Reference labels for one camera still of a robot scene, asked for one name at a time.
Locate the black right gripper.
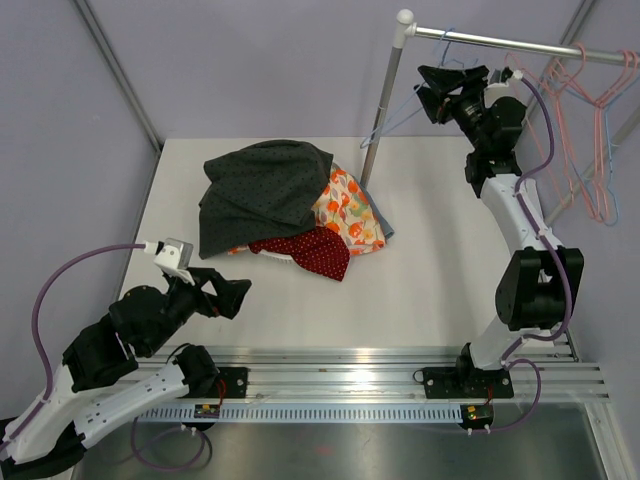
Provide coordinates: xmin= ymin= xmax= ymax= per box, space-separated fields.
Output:
xmin=414 ymin=67 xmax=490 ymax=153

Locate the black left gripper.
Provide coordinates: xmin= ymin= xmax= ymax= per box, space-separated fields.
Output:
xmin=143 ymin=267 xmax=251 ymax=356

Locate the red polka dot skirt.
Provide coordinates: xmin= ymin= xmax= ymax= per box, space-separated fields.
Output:
xmin=248 ymin=226 xmax=351 ymax=282

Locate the dark dotted skirt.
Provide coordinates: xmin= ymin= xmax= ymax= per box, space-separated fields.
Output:
xmin=199 ymin=139 xmax=334 ymax=259

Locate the light blue denim skirt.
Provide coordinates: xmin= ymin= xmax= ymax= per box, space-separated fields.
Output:
xmin=363 ymin=189 xmax=395 ymax=240

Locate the orange floral skirt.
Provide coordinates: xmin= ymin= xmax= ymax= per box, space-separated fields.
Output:
xmin=231 ymin=161 xmax=387 ymax=258

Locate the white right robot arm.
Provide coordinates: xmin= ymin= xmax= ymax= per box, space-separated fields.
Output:
xmin=417 ymin=65 xmax=584 ymax=398

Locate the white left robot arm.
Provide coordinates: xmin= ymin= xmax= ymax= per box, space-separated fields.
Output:
xmin=1 ymin=268 xmax=252 ymax=479

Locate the grey metal clothes rack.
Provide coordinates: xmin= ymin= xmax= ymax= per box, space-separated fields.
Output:
xmin=360 ymin=8 xmax=640 ymax=226

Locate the white perforated plastic basket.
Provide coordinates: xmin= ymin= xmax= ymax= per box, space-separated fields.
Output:
xmin=257 ymin=250 xmax=295 ymax=263

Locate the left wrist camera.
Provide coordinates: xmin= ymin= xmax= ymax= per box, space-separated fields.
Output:
xmin=143 ymin=238 xmax=195 ymax=286

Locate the aluminium mounting rail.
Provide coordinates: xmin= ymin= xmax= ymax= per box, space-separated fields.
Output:
xmin=119 ymin=344 xmax=614 ymax=407

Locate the white slotted cable duct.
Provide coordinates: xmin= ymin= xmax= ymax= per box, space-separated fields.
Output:
xmin=139 ymin=403 xmax=462 ymax=424

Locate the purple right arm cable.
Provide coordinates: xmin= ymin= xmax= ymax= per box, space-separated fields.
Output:
xmin=499 ymin=74 xmax=574 ymax=434

